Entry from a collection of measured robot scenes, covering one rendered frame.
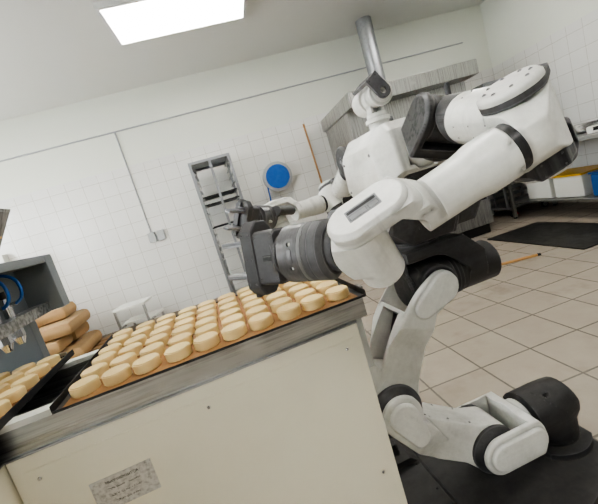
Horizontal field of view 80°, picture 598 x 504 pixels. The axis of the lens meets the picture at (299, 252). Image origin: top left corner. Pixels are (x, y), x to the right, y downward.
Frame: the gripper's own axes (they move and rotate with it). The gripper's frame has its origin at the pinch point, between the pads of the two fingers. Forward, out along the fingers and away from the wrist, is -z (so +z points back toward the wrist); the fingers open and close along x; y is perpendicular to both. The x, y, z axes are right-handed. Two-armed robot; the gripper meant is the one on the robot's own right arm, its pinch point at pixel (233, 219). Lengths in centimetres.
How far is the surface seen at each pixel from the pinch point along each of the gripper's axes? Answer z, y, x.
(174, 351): -42, 27, -18
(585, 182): 414, 122, 57
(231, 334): -34.1, 33.5, -13.9
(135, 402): -46, 23, -29
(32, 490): -60, 16, -43
